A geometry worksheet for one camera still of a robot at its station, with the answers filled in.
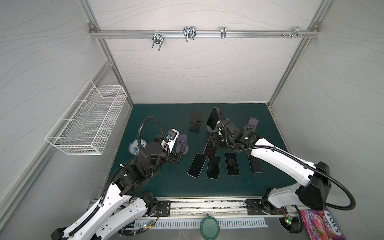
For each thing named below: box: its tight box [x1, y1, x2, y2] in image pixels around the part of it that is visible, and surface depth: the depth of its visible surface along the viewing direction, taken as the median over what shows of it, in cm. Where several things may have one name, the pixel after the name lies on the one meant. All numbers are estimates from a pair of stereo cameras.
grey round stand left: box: [176, 133, 189, 155], surface depth 94 cm
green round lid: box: [200, 216, 220, 240], surface depth 62 cm
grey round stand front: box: [243, 117, 259, 132], surface depth 101 cm
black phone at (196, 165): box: [187, 153, 207, 179], surface depth 89 cm
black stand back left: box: [189, 110, 202, 133], surface depth 106 cm
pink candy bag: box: [300, 206, 346, 240], surface depth 69 cm
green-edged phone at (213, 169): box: [206, 155, 221, 180], surface depth 86 cm
